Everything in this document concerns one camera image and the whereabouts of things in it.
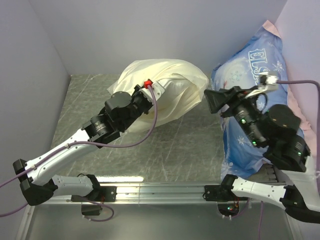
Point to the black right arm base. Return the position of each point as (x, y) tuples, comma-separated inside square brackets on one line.
[(229, 205)]

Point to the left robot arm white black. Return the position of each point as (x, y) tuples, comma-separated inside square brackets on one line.
[(38, 178)]

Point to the aluminium mounting rail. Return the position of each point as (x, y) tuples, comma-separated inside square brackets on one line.
[(154, 211)]

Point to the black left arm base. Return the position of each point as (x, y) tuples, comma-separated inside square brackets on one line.
[(97, 199)]

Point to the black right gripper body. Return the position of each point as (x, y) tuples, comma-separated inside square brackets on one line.
[(235, 95)]

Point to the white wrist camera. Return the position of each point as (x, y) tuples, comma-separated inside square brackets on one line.
[(268, 83), (157, 88)]

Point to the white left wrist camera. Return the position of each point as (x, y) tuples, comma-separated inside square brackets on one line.
[(157, 88)]

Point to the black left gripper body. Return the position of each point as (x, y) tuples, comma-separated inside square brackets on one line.
[(140, 103)]

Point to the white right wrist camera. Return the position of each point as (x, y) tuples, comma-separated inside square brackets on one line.
[(268, 83)]

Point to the cream pillowcase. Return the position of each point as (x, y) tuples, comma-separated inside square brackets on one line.
[(184, 85)]

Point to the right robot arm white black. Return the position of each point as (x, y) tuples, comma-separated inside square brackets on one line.
[(276, 130)]

